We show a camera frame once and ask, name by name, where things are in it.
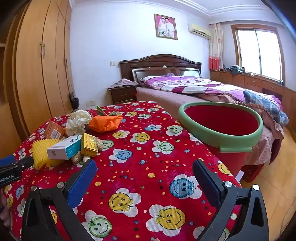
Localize dark wooden nightstand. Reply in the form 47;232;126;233
106;85;138;105

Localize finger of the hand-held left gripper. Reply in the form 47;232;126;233
0;157;34;184
0;155;16;166

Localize bed with pink cover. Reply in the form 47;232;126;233
135;75;289;183

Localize yellow cardboard box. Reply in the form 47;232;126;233
80;133;99;157

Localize wood framed window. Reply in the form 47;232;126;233
231;24;286;85

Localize red bucket with green rim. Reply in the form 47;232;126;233
178;101;264;179

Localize white and teal box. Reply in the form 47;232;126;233
47;134;84;160

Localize orange cardboard box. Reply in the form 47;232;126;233
44;121;66;141

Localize red smiley flower tablecloth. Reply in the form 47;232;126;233
2;100;242;241

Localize white air conditioner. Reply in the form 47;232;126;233
187;23;212;39

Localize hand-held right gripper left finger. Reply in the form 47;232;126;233
22;159;97;241

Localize framed wall photo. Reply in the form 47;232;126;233
154;13;178;40

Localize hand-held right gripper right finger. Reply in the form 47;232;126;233
192;159;270;241

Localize yellow spiky brush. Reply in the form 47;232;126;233
31;138;64;171

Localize dark wooden headboard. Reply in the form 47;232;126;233
119;54;203;81

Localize orange plastic bag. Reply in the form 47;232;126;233
88;115;123;133

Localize floral curtain with red hem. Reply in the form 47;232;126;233
208;23;224;71

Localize cream lace cloth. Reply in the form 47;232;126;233
66;110;93;137

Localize low wooden cabinet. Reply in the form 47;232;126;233
210;70;296;121

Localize wooden wardrobe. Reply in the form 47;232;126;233
0;0;78;158

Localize blue plaid cloth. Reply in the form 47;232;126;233
243;90;289;127

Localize grey blue clothes pile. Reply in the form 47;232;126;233
225;65;244;75

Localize pink folded clothes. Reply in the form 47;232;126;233
109;78;138;88

